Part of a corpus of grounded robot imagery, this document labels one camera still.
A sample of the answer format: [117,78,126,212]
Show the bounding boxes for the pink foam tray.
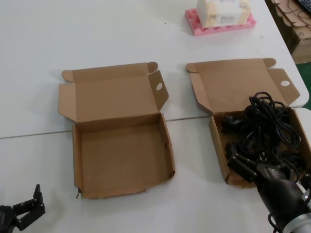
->
[185,8,258,37]

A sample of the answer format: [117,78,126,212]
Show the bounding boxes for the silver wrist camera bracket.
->
[297,176,311,207]

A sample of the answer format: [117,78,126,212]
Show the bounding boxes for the closed brown cardboard carton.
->
[290,24,311,64]

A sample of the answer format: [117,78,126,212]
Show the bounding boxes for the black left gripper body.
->
[0,205,18,233]

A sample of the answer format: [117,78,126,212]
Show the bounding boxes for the stack of die-cut cardboard sheets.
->
[268,0,311,31]

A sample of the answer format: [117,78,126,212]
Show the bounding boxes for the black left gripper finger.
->
[12,183,44,214]
[16,203,46,231]

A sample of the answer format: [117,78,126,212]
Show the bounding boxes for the black keyboard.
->
[296,0,311,12]

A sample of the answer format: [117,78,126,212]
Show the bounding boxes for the black power cord with plug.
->
[221,116,246,134]

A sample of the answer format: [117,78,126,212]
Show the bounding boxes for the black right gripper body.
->
[252,162,307,224]

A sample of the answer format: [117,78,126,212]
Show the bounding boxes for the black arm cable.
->
[267,213,285,231]

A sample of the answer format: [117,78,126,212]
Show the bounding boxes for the brown cardboard box with cords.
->
[186,57,311,189]

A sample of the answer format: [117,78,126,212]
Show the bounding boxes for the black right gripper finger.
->
[279,159,306,182]
[225,142,259,183]

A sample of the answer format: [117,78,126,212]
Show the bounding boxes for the empty brown cardboard box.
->
[57,62,176,200]

